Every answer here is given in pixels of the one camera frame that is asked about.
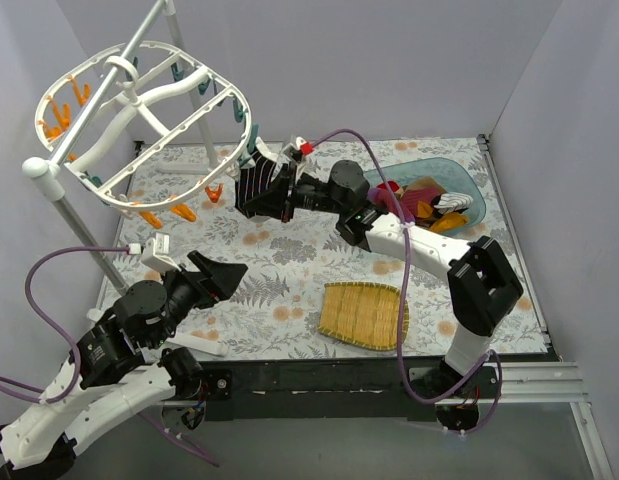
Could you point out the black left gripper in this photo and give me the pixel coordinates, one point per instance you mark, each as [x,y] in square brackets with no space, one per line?
[203,281]

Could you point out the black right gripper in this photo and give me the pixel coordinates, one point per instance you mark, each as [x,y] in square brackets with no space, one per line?
[289,191]

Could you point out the black white striped sock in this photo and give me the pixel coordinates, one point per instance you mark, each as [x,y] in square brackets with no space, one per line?
[256,179]

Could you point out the purple striped sock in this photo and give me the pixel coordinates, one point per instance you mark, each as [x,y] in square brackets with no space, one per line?
[419,203]
[387,200]

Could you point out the white black pinstripe sock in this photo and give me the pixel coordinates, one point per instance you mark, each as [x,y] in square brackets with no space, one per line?
[452,202]

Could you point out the mustard yellow sock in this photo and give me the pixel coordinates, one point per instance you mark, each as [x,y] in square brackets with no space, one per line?
[449,221]

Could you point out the red white patterned sock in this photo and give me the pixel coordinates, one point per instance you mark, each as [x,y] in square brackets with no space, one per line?
[392,186]

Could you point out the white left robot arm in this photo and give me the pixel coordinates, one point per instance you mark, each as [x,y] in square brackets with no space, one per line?
[119,368]

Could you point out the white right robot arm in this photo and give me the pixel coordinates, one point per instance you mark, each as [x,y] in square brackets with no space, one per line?
[483,286]

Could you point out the floral patterned table mat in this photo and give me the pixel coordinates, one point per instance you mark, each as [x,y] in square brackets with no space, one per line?
[276,311]

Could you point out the woven bamboo tray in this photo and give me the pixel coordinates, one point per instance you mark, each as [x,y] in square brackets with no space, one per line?
[362,314]

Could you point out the blue transparent plastic basin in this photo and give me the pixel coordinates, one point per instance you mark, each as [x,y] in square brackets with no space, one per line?
[448,174]

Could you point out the white drying rack stand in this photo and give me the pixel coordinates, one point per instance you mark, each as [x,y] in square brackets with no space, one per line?
[151,67]

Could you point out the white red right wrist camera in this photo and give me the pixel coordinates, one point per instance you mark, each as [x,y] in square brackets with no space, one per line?
[296,151]

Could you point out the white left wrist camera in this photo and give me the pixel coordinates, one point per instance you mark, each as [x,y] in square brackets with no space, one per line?
[156,254]

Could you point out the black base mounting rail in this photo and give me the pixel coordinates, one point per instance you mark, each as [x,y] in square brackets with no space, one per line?
[314,389]

